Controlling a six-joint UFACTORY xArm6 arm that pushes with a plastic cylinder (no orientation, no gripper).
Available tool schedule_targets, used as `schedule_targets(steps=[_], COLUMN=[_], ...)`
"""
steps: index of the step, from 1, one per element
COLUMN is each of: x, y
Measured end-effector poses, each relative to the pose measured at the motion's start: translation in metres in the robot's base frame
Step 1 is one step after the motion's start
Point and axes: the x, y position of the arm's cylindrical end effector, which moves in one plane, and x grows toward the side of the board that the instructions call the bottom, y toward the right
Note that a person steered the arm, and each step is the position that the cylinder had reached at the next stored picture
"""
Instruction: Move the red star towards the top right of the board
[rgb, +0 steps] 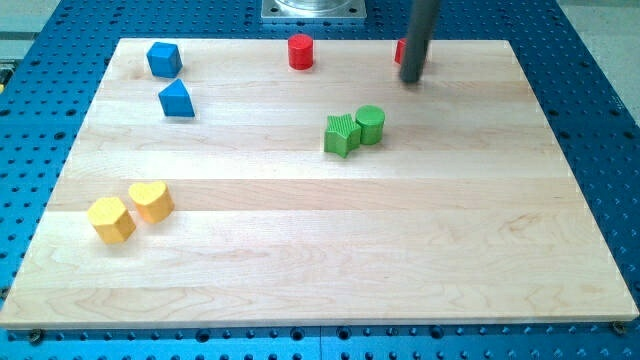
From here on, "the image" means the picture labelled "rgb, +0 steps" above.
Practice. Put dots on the red star block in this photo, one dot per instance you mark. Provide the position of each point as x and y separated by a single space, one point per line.
399 50

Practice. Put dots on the green star block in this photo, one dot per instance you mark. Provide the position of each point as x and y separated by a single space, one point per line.
342 135

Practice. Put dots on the wooden board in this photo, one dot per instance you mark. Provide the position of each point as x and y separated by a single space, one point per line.
466 211

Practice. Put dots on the green cylinder block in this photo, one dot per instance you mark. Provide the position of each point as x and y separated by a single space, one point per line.
371 119

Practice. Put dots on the red cylinder block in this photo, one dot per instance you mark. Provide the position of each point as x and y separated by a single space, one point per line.
300 51

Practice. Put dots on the blue triangular prism block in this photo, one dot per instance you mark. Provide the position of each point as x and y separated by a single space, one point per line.
175 100

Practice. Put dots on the yellow heart block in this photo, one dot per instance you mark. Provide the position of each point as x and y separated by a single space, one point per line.
153 200

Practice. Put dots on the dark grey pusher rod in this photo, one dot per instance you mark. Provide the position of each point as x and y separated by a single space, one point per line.
423 19

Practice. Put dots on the blue cube block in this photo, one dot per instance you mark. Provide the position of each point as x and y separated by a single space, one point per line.
164 60

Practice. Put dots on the yellow hexagon block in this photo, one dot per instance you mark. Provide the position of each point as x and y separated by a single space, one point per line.
111 220

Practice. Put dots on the blue perforated table plate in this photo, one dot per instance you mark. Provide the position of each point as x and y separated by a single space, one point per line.
50 92

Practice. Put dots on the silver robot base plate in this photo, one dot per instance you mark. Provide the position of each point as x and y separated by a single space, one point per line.
313 9

